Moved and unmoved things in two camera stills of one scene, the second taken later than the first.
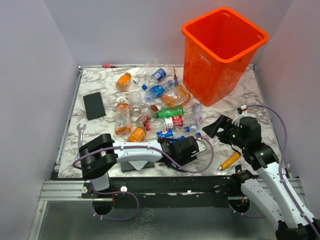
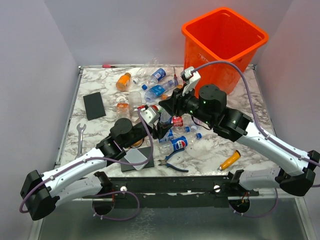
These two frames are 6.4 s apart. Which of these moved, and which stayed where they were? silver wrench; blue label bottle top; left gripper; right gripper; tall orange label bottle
Moved: right gripper; left gripper
Stayed: blue label bottle top; tall orange label bottle; silver wrench
